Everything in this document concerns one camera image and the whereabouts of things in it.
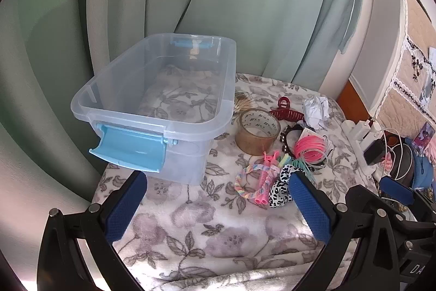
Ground small photo card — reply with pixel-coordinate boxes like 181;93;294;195
412;122;435;151

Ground white cable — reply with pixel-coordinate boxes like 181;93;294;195
383;131;414;177

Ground teal hair ties bundle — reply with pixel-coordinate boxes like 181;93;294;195
279;155;314;181

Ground brown packing tape roll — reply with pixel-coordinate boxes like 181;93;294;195
235;109;281;156

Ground pale green curtain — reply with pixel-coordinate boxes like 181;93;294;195
0;0;372;210

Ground pink hair ties bundle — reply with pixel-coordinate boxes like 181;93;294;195
293;129;329;169

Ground beige quilted lace cover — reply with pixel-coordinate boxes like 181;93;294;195
375;0;436;128

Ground floral fleece blanket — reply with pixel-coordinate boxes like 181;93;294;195
91;73;379;291

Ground white power strip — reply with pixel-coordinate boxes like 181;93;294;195
341;119;384;176

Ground crumpled white paper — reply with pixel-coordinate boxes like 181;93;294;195
302;97;330;131

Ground pink hair roller clip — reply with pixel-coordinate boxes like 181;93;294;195
254;151;278;206

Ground clear plastic container blue latches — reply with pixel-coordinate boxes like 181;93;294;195
70;33;237;185

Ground black charger plug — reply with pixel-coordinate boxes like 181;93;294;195
364;140;386;165

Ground cotton swab pack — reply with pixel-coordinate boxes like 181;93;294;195
234;92;256;114

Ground rainbow braided hair tie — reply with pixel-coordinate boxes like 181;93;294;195
234;164;273;199

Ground pink cloth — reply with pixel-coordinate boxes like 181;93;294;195
381;155;396;173

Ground white padded headboard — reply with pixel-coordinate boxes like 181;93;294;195
351;0;409;118

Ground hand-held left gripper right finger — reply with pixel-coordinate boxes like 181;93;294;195
289;170;402;291

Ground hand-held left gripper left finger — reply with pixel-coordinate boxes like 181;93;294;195
37;170;148;291

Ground dark red hair claw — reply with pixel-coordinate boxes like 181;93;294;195
269;97;305;123

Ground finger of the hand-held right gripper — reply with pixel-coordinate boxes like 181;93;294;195
344;185;414;244
379;176;436;221

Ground black beaded hair clip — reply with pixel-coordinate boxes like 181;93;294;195
279;124;307;153

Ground orange wooden bed frame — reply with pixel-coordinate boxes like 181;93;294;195
335;81;371;123

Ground leopard print scrunchie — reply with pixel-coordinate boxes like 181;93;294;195
268;164;297;208

